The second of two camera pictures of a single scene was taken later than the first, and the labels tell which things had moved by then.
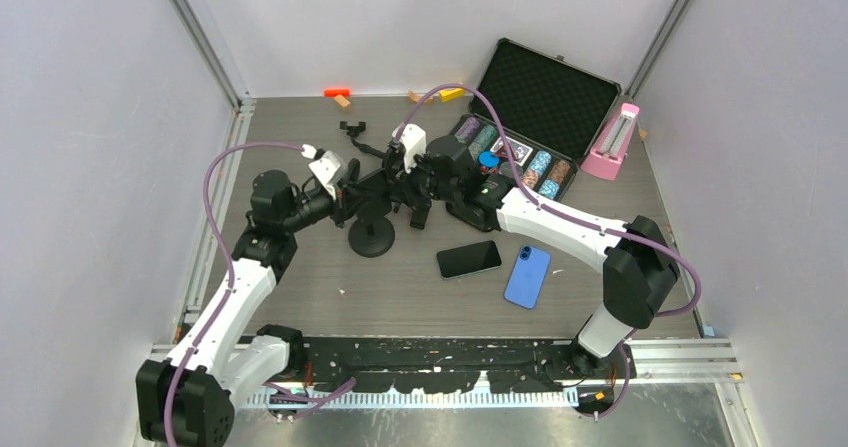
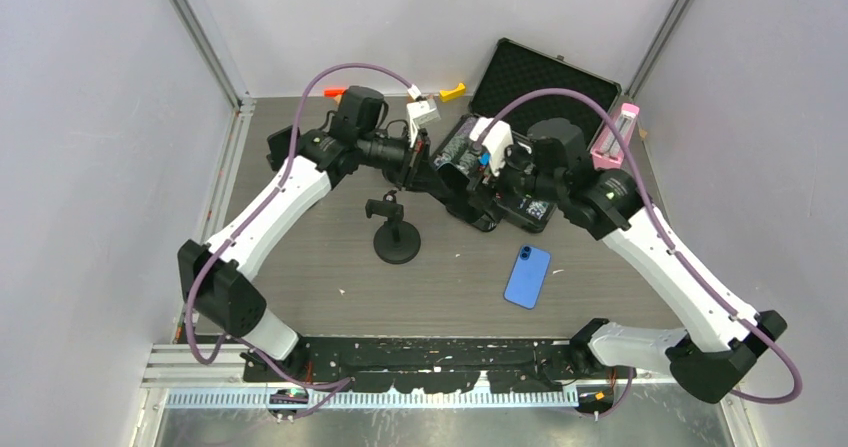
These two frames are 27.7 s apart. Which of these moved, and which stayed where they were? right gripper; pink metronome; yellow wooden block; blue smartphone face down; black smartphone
Moved: black smartphone; right gripper
Stayed: pink metronome; blue smartphone face down; yellow wooden block
